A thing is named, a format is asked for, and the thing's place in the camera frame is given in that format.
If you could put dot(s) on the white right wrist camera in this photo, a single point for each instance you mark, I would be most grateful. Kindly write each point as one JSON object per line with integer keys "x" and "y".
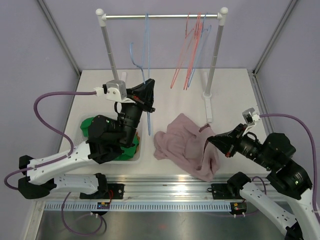
{"x": 251, "y": 117}

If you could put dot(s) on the white plastic basket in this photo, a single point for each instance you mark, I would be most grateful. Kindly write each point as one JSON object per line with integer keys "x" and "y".
{"x": 140, "y": 130}

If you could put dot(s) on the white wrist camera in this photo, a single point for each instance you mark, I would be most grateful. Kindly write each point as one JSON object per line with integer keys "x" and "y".
{"x": 114, "y": 90}
{"x": 251, "y": 117}

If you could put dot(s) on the mauve tank top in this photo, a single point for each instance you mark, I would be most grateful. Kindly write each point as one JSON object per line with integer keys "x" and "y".
{"x": 186, "y": 145}

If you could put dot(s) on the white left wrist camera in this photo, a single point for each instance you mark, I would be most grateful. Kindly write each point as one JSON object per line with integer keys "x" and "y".
{"x": 114, "y": 90}

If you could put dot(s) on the light blue hanger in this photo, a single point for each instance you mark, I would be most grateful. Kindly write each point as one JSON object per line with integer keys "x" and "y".
{"x": 198, "y": 42}
{"x": 144, "y": 65}

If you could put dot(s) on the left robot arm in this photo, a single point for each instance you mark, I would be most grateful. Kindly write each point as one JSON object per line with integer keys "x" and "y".
{"x": 107, "y": 140}

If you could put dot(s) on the green tank top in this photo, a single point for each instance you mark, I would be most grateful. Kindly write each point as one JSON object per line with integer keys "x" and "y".
{"x": 128, "y": 153}

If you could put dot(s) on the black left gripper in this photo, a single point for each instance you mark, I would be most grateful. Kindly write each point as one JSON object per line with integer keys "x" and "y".
{"x": 143, "y": 95}

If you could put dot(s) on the white slotted cable duct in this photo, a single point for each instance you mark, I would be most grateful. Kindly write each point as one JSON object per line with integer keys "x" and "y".
{"x": 139, "y": 206}

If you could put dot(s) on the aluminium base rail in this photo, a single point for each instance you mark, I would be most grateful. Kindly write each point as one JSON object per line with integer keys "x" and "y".
{"x": 168, "y": 188}

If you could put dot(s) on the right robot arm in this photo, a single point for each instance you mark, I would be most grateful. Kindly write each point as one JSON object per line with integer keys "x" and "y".
{"x": 286, "y": 176}

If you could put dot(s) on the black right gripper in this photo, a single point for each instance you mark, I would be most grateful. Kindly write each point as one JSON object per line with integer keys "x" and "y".
{"x": 228, "y": 142}

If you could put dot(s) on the white clothes rack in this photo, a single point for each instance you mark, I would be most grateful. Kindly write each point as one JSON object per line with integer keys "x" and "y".
{"x": 220, "y": 16}

